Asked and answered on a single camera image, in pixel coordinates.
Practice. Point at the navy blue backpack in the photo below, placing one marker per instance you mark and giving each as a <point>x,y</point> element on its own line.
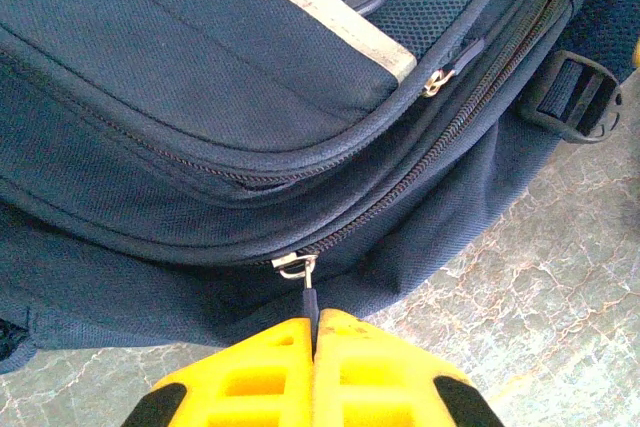
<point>200,97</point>

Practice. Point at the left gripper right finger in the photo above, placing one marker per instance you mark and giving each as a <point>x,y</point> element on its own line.
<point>380,392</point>

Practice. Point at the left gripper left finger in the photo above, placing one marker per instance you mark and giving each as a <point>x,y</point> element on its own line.
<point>250,392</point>

